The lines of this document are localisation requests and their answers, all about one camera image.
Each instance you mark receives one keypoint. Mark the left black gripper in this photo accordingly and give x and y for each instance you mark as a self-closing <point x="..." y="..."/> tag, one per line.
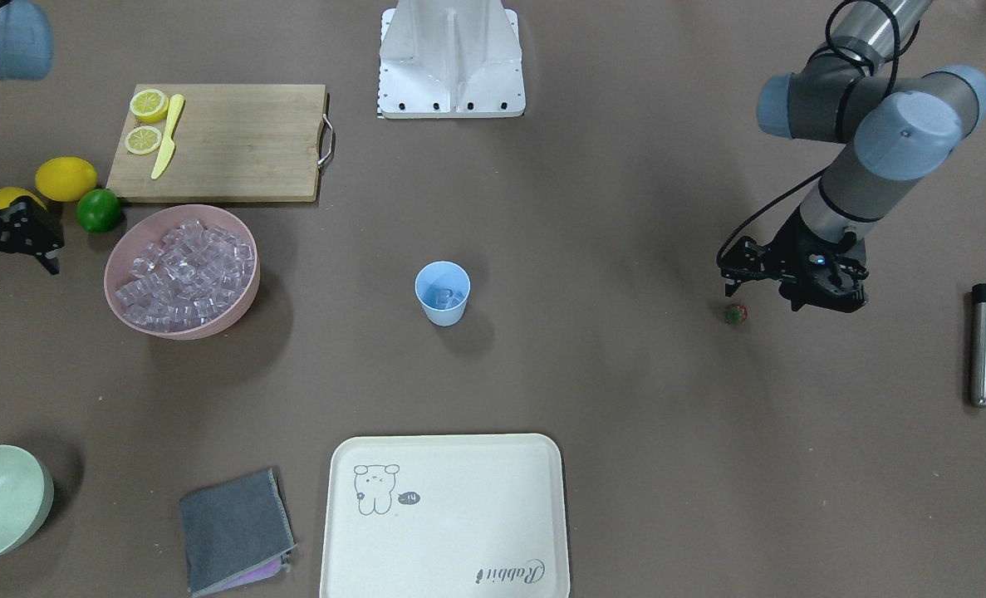
<point x="791" y="245"/>

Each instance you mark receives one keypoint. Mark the red strawberry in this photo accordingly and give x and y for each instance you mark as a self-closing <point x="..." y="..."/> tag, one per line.
<point x="735" y="313"/>

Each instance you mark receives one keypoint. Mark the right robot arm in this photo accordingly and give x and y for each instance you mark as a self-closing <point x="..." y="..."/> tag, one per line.
<point x="27" y="44"/>

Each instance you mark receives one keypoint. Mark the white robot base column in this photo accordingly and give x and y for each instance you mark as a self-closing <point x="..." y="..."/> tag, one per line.
<point x="450" y="60"/>

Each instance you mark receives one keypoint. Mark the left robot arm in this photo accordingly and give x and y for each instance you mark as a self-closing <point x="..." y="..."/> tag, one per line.
<point x="893" y="132"/>

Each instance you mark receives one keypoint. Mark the blue plastic cup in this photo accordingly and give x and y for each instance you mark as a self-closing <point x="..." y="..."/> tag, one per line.
<point x="442" y="288"/>

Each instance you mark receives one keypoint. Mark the pink bowl of ice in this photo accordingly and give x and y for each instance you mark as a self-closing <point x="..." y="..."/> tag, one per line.
<point x="184" y="273"/>

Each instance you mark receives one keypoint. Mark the cream rabbit tray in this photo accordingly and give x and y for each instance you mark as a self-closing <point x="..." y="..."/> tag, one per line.
<point x="456" y="515"/>

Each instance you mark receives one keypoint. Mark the wooden cutting board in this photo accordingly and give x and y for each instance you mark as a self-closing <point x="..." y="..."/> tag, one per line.
<point x="235" y="143"/>

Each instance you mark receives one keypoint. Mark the grey folded cloth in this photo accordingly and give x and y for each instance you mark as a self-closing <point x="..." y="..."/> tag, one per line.
<point x="235" y="533"/>

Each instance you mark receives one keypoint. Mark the yellow plastic knife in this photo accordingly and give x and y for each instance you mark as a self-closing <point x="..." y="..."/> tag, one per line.
<point x="168" y="145"/>

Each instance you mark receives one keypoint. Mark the lemon slice lower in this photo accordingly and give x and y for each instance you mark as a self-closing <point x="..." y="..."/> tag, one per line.
<point x="143" y="140"/>

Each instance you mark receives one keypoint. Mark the lemon slice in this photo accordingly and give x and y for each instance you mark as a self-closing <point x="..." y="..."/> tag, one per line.
<point x="149" y="106"/>
<point x="143" y="140"/>

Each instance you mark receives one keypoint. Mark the lemon slice upper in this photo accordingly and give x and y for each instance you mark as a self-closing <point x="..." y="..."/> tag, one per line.
<point x="149" y="106"/>

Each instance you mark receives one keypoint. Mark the green lime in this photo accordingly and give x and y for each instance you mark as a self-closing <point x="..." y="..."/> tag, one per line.
<point x="99" y="211"/>

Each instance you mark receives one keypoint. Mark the yellow lemon far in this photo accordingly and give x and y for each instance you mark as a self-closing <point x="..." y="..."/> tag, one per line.
<point x="66" y="179"/>

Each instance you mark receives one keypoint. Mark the yellow lemon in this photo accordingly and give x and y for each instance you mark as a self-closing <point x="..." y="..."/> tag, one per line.
<point x="66" y="179"/>
<point x="10" y="194"/>

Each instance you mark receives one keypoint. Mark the yellow lemon near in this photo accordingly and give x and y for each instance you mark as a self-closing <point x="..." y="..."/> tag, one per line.
<point x="10" y="194"/>

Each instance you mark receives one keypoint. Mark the mint green bowl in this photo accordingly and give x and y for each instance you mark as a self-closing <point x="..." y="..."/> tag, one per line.
<point x="26" y="496"/>

